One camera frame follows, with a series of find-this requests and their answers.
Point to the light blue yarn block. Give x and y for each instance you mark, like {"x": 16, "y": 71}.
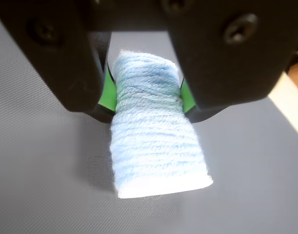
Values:
{"x": 154, "y": 136}

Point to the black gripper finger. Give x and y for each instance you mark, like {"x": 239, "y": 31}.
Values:
{"x": 54, "y": 61}
{"x": 231, "y": 68}

